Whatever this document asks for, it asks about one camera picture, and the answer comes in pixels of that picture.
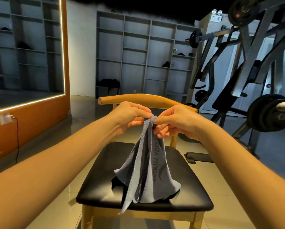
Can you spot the black and grey gym machine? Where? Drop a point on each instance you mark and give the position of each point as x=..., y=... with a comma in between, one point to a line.
x=257, y=54

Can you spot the person's left forearm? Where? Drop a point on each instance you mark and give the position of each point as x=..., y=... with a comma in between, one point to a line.
x=37, y=174

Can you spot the mounted black weight plate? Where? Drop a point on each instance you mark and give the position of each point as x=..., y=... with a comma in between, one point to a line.
x=266, y=113

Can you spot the person's right hand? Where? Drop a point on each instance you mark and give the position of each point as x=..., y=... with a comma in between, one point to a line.
x=178, y=121

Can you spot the white wall socket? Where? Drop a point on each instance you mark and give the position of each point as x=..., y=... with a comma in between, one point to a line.
x=6, y=118

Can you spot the white twin-lamp wall light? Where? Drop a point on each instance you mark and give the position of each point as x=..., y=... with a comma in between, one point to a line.
x=217, y=15

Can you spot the wall mirror with light strip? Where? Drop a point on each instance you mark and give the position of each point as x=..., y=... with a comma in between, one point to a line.
x=23, y=45

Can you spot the single blue-grey towel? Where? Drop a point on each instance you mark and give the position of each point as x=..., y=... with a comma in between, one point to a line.
x=149, y=174

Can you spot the person's left hand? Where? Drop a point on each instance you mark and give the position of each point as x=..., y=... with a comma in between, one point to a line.
x=128, y=116

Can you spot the wooden chair with black seat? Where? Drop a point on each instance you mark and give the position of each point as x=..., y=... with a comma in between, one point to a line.
x=99, y=188

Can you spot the grey shelf unit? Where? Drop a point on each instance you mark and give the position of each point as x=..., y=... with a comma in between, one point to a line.
x=142, y=50

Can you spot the person's right forearm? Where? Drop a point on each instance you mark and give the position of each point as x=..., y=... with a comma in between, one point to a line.
x=252, y=174

